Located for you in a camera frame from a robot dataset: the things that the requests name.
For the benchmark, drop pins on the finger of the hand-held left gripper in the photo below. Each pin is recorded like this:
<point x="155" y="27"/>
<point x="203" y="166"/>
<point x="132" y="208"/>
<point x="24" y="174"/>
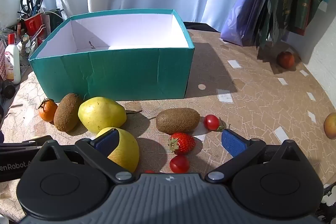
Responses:
<point x="26" y="144"/>

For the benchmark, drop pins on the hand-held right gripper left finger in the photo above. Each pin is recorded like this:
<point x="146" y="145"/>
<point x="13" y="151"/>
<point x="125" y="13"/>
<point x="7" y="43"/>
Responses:
<point x="106" y="141"/>

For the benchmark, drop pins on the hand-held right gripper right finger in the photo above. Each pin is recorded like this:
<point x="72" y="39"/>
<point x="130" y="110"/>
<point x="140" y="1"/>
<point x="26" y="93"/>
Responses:
<point x="232" y="142"/>

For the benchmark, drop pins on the yellow pear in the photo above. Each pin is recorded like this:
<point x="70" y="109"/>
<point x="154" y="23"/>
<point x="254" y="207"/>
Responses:
<point x="126" y="150"/>

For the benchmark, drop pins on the yellow lemon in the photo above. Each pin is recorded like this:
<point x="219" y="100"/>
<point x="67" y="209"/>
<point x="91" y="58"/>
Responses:
<point x="101" y="113"/>

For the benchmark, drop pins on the small tangerine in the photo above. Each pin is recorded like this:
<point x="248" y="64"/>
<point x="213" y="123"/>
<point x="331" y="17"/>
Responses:
<point x="48" y="111"/>

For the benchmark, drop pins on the red strawberry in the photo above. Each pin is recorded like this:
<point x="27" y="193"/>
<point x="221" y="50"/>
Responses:
<point x="183" y="144"/>

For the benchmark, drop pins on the brown kiwi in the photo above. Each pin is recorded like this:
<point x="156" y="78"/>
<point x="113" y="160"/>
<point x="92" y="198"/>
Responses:
<point x="67" y="112"/>
<point x="177" y="120"/>

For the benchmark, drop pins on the teal cardboard box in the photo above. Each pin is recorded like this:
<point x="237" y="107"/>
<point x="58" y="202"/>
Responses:
<point x="118" y="74"/>

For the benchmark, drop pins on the black cup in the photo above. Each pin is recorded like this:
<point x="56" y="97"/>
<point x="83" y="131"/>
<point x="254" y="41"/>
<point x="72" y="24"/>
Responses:
<point x="8" y="88"/>

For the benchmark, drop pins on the white bottle with red cap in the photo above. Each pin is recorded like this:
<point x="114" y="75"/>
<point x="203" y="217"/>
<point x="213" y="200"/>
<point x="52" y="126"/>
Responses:
<point x="13" y="64"/>

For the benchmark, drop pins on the red white patterned box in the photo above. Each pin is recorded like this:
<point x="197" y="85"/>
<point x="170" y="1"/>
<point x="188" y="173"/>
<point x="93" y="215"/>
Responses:
<point x="2" y="61"/>

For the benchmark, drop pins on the yellow red apple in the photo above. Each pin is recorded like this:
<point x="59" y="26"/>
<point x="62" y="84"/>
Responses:
<point x="330" y="125"/>

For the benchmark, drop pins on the black white printed cloth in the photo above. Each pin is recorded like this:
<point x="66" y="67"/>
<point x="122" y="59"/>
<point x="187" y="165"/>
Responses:
<point x="328" y="200"/>

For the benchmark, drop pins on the red pen cup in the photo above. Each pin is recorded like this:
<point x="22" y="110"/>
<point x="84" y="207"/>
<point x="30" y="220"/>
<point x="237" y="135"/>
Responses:
<point x="32" y="23"/>

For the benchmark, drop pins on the black scissors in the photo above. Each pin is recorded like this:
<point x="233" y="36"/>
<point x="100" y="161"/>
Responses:
<point x="31" y="5"/>

